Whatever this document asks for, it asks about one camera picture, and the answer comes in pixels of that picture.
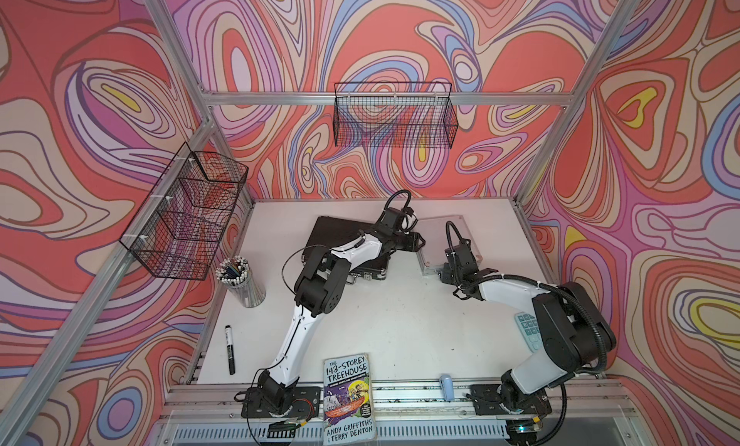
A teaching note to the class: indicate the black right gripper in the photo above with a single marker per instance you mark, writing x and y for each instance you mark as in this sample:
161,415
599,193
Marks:
446,276

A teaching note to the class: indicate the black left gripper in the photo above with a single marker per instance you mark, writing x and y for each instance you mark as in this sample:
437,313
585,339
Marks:
412,242

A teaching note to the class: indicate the silver aluminium poker case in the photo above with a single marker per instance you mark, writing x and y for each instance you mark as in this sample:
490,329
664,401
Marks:
431,256

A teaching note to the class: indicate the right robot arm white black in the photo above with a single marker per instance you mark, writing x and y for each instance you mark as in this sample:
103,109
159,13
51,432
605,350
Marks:
576,339

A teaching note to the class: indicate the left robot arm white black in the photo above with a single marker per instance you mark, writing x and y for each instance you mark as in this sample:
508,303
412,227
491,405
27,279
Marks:
317,292

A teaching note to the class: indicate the black poker case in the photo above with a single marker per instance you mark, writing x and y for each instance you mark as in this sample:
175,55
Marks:
336,232

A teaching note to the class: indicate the light green calculator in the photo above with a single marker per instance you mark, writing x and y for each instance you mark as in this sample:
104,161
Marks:
530,331

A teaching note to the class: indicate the small light blue tube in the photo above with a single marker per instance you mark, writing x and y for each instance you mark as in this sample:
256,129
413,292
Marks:
447,388

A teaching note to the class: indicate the treehouse paperback book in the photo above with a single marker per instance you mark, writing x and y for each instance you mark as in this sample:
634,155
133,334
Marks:
348,410

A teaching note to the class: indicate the silver pencil cup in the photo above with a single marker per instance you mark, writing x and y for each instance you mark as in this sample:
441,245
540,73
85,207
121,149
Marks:
236,274

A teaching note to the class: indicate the black marker pen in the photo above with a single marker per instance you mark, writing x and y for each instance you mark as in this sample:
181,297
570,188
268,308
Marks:
231,362

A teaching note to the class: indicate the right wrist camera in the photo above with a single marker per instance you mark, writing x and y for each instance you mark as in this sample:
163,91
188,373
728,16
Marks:
461,257

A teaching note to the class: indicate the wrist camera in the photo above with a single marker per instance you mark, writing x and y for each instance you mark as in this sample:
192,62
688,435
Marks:
461,257
398,220

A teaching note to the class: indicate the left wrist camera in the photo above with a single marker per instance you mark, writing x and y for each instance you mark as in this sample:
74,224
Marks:
398,220

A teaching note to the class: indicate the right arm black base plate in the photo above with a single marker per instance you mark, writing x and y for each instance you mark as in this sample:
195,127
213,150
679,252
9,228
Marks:
506,398

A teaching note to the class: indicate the black wire basket back wall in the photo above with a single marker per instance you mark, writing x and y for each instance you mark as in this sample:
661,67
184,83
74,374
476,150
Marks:
394,114

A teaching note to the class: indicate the black wire basket wall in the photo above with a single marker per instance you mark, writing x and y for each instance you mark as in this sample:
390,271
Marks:
394,114
177,232

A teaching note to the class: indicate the aluminium frame rail front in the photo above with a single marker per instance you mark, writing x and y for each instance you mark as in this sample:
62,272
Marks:
406,400

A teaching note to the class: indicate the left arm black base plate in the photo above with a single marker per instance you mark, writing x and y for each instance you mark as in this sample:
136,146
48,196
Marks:
270,399

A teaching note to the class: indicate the black wire basket left wall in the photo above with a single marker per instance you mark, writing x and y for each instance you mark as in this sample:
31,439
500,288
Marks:
177,232

